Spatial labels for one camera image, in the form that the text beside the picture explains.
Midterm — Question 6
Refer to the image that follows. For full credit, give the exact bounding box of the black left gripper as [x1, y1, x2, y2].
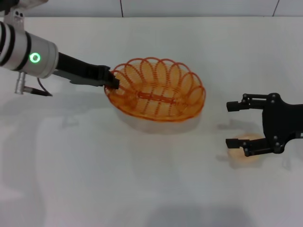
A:
[52, 52, 120, 90]

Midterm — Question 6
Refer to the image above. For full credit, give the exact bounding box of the thin black cable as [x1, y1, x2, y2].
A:
[23, 77, 53, 97]

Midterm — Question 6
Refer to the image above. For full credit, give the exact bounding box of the round pale bread bun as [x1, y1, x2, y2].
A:
[227, 133, 264, 164]

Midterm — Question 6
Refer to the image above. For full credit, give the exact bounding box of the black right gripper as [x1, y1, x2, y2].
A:
[225, 92, 303, 157]

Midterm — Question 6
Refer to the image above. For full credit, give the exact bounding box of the orange woven plastic basket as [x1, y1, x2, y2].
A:
[104, 56, 206, 123]

